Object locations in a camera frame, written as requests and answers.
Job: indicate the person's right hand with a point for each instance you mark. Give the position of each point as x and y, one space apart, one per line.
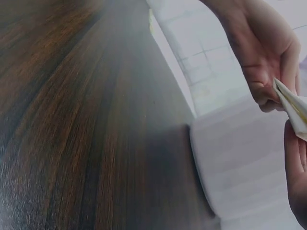
296 172

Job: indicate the person's left fingers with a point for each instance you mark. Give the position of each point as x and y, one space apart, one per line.
260 79

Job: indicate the person's left hand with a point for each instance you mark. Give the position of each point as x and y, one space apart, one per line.
261 43

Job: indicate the white paper napkin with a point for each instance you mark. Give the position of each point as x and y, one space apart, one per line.
293 107

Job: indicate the person's right fingers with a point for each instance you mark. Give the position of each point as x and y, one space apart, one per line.
296 172

